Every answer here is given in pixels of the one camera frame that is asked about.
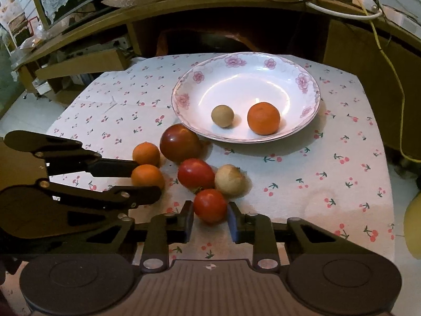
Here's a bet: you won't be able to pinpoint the white floral plate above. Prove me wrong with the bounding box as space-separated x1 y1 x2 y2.
171 52 321 144

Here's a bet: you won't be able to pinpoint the yellow cable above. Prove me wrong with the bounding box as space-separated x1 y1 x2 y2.
360 0 419 162

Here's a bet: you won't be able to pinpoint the large orange tangerine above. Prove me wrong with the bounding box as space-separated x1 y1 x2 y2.
247 103 281 136

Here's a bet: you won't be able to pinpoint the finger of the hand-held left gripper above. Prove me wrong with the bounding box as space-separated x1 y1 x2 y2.
3 131 140 178
38 179 163 234

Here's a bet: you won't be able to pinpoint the beige round fruit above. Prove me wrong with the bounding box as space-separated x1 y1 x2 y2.
215 164 247 196

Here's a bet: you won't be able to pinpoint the dark red tomato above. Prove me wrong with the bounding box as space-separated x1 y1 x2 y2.
159 124 203 163

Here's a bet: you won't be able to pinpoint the cherry print tablecloth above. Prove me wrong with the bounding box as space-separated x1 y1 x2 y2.
46 53 395 265

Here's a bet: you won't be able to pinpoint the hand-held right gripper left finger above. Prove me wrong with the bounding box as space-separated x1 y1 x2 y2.
71 200 194 274

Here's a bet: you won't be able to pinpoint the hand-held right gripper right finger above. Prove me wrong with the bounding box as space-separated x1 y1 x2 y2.
227 201 372 272

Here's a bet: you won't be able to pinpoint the small orange tangerine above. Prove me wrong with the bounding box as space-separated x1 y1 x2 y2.
131 165 165 191
132 142 161 167

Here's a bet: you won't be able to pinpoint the white cable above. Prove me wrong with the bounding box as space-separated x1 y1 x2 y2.
281 0 384 20

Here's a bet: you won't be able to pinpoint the wooden television cabinet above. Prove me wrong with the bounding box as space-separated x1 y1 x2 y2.
10 0 421 160

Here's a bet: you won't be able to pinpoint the white power strip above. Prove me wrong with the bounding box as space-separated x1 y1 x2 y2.
383 6 421 38

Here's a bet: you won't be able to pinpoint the colourful printed boxes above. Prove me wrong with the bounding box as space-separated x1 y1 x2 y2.
0 0 45 55

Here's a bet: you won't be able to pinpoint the yellow trash bin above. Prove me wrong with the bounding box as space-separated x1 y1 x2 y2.
405 192 421 262

